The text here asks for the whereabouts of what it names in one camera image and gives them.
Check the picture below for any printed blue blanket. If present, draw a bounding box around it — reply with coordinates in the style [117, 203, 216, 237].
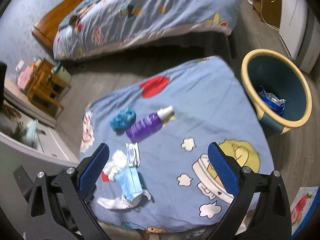
[80, 56, 275, 234]

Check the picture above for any wooden cabinet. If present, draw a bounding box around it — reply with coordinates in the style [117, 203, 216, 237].
[251, 0, 282, 28]

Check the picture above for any blue bin with yellow rim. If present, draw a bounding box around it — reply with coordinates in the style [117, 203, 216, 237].
[240, 49, 313, 135]

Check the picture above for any white low cabinet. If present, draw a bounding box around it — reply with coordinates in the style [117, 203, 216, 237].
[0, 112, 80, 167]

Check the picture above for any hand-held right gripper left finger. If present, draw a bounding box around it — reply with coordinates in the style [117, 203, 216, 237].
[26, 142, 112, 240]

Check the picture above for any purple spray bottle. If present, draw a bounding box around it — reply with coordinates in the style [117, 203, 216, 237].
[125, 106, 175, 142]

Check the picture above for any wooden stool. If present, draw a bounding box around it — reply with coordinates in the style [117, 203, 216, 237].
[26, 59, 72, 117]

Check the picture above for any printed blue duvet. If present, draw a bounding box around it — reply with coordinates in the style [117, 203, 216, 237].
[52, 0, 245, 60]

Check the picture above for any small green white bin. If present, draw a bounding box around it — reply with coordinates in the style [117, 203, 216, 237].
[51, 64, 72, 80]

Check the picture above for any pink box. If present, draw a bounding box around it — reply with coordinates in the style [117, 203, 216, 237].
[17, 66, 32, 89]

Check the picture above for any wooden bed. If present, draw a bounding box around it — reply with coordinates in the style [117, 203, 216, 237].
[31, 0, 245, 60]

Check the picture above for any blue white packet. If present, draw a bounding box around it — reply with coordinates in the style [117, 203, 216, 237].
[259, 86, 285, 117]

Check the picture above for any white air purifier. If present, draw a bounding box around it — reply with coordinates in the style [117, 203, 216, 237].
[279, 0, 318, 74]

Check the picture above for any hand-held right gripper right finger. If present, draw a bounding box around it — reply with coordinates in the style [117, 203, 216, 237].
[207, 142, 293, 240]

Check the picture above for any strawberry print sheet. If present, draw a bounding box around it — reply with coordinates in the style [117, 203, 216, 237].
[290, 186, 320, 234]

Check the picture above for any light blue cloth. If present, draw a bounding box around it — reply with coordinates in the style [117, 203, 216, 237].
[25, 119, 39, 147]

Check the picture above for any silver wrapper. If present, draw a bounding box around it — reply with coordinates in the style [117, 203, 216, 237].
[126, 142, 140, 167]

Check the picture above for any white cable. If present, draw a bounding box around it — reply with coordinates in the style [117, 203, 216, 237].
[260, 0, 280, 30]

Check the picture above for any blue face mask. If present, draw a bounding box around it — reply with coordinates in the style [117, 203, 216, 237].
[117, 166, 145, 202]

